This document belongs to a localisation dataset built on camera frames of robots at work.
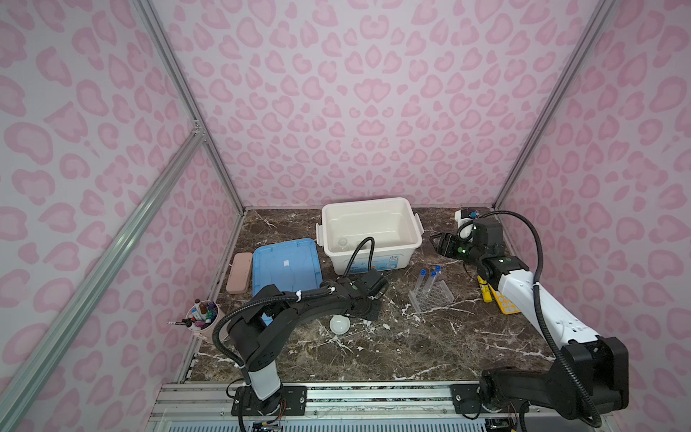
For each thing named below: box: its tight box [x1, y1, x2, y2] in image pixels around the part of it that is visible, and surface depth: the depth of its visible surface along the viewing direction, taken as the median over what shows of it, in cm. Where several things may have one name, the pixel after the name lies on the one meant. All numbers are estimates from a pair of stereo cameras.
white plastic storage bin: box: [315, 197, 425, 275], surface depth 102 cm
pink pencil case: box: [225, 252, 253, 295], surface depth 100 cm
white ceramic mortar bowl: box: [329, 314, 351, 336], surface depth 87 cm
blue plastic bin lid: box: [251, 238, 323, 326], surface depth 104 cm
